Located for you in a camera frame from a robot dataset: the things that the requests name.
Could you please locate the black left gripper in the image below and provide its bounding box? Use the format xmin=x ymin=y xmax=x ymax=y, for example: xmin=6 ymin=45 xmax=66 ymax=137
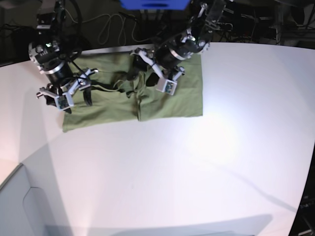
xmin=127 ymin=34 xmax=211 ymax=87

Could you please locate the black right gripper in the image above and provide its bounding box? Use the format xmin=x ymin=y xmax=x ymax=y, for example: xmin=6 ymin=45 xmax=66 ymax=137
xmin=28 ymin=41 xmax=93 ymax=106

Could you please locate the green T-shirt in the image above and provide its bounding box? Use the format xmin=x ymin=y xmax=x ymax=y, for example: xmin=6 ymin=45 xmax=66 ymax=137
xmin=62 ymin=53 xmax=203 ymax=132

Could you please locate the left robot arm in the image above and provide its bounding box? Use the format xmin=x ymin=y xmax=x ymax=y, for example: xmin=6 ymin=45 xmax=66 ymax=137
xmin=127 ymin=0 xmax=228 ymax=82

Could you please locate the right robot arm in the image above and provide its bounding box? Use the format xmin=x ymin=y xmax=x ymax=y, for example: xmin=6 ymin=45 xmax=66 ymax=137
xmin=28 ymin=0 xmax=98 ymax=113

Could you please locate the blue box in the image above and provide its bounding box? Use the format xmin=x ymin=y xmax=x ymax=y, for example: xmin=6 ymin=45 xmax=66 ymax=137
xmin=120 ymin=0 xmax=190 ymax=10

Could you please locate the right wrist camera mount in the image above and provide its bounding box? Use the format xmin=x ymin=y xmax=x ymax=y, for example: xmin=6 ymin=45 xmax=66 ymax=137
xmin=36 ymin=68 xmax=99 ymax=112

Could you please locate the grey looped cable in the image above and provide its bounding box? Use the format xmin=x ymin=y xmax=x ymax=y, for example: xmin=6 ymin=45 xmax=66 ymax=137
xmin=66 ymin=11 xmax=170 ymax=45

